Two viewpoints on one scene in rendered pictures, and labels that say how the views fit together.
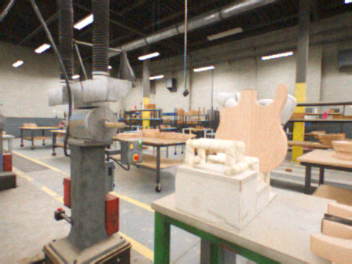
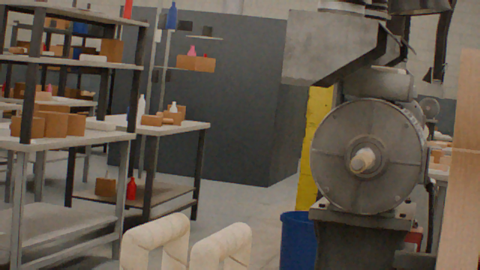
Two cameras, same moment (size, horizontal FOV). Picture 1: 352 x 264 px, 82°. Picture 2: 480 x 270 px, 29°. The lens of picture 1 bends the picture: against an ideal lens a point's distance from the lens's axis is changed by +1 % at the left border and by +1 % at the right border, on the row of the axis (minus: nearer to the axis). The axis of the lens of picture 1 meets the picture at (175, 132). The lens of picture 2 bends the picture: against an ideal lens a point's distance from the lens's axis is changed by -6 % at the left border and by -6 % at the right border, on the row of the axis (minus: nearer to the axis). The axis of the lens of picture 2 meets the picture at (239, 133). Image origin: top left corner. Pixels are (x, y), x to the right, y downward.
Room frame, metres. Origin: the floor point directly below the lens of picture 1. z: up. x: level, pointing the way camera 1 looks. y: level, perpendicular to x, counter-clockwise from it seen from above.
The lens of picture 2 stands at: (0.26, -1.19, 1.40)
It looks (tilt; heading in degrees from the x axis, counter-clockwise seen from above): 4 degrees down; 62
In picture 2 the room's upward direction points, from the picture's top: 7 degrees clockwise
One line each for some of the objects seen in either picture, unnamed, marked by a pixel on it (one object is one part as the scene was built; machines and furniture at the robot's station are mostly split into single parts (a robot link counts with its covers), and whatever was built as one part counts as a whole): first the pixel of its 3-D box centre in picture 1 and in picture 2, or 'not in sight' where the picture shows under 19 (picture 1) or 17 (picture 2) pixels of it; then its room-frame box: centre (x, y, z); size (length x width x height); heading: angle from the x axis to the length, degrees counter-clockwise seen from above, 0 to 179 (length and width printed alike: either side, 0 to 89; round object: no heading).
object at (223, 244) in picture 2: (219, 143); (223, 244); (0.79, -0.17, 1.20); 0.20 x 0.03 x 0.03; 49
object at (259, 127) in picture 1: (247, 130); (458, 237); (1.00, -0.36, 1.24); 0.35 x 0.04 x 0.40; 49
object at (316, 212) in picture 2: (87, 141); (367, 208); (1.63, 0.71, 1.11); 0.36 x 0.24 x 0.04; 50
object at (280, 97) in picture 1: (277, 96); (477, 100); (0.91, -0.46, 1.40); 0.07 x 0.04 x 0.10; 49
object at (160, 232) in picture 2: (208, 144); (157, 232); (0.73, -0.12, 1.20); 0.20 x 0.03 x 0.03; 49
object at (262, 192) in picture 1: (231, 191); not in sight; (0.88, -0.25, 0.98); 0.27 x 0.16 x 0.09; 50
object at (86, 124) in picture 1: (92, 124); (376, 154); (1.59, 0.65, 1.25); 0.41 x 0.27 x 0.26; 50
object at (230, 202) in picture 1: (214, 191); not in sight; (0.76, -0.15, 1.02); 0.27 x 0.15 x 0.17; 50
